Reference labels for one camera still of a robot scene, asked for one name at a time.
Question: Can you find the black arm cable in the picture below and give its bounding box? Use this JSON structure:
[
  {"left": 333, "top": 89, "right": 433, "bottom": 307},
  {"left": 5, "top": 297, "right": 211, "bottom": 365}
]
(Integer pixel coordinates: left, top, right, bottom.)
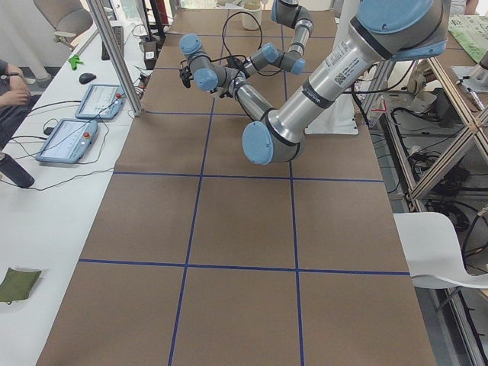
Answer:
[{"left": 221, "top": 11, "right": 264, "bottom": 68}]

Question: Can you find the black water bottle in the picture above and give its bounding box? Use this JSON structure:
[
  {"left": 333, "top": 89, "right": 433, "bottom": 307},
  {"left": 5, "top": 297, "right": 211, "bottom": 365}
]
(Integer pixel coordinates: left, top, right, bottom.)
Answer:
[{"left": 1, "top": 152, "right": 35, "bottom": 188}]

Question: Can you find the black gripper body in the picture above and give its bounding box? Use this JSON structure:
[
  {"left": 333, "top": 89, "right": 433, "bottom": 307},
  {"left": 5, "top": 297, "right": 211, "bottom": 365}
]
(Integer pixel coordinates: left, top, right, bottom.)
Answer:
[
  {"left": 226, "top": 56, "right": 250, "bottom": 76},
  {"left": 213, "top": 82, "right": 235, "bottom": 98}
]

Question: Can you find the aluminium frame post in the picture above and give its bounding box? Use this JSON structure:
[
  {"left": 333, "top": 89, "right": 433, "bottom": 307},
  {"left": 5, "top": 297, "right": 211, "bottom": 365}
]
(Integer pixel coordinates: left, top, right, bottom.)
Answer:
[{"left": 87, "top": 0, "right": 143, "bottom": 117}]

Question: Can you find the white chair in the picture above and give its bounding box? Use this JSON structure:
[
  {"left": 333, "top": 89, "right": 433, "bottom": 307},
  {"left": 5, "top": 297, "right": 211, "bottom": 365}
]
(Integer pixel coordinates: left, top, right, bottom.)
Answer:
[{"left": 34, "top": 0, "right": 93, "bottom": 50}]

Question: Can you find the green plastic clip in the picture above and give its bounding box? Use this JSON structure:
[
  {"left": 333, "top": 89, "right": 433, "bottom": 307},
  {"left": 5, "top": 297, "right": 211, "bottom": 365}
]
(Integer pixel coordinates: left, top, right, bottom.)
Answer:
[{"left": 68, "top": 54, "right": 84, "bottom": 71}]

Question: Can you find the seated person grey shirt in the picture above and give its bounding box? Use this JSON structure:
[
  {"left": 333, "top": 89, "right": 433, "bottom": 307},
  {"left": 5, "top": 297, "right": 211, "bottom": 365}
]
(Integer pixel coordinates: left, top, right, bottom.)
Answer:
[{"left": 1, "top": 59, "right": 40, "bottom": 149}]

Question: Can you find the far blue teach pendant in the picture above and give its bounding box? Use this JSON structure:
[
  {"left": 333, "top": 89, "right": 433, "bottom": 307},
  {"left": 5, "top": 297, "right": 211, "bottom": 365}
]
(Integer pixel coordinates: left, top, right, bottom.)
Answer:
[{"left": 75, "top": 84, "right": 124, "bottom": 120}]

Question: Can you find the blue teach pendant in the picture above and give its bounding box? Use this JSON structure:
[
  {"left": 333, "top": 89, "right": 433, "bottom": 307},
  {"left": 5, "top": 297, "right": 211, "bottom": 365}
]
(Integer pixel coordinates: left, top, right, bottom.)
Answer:
[
  {"left": 35, "top": 119, "right": 98, "bottom": 164},
  {"left": 75, "top": 84, "right": 124, "bottom": 120}
]

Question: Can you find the black keyboard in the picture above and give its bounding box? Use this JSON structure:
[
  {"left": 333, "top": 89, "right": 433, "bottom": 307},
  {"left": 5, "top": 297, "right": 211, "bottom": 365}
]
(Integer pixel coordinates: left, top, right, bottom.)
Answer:
[{"left": 101, "top": 24, "right": 125, "bottom": 61}]

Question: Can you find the white camera mast pedestal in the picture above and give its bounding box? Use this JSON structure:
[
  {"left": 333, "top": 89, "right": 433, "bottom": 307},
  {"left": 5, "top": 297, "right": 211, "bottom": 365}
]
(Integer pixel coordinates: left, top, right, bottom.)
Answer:
[{"left": 305, "top": 0, "right": 359, "bottom": 135}]

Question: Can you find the near blue teach pendant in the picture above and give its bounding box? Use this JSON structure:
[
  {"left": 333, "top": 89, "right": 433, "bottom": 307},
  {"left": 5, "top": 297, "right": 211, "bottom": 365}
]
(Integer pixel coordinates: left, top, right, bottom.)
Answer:
[{"left": 35, "top": 119, "right": 98, "bottom": 164}]

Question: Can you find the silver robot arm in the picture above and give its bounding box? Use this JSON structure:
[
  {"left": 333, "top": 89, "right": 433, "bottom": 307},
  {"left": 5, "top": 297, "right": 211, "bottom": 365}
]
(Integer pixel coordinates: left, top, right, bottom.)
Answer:
[
  {"left": 226, "top": 0, "right": 313, "bottom": 77},
  {"left": 179, "top": 1, "right": 451, "bottom": 165}
]

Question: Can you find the green cloth pouch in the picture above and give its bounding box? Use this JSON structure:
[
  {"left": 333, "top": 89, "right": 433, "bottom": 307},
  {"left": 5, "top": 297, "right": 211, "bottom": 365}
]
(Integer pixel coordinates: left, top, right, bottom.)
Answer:
[{"left": 1, "top": 268, "right": 42, "bottom": 304}]

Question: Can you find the black computer mouse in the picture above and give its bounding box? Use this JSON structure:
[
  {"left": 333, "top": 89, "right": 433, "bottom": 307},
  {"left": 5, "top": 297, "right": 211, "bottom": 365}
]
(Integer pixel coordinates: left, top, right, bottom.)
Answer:
[{"left": 79, "top": 72, "right": 97, "bottom": 85}]

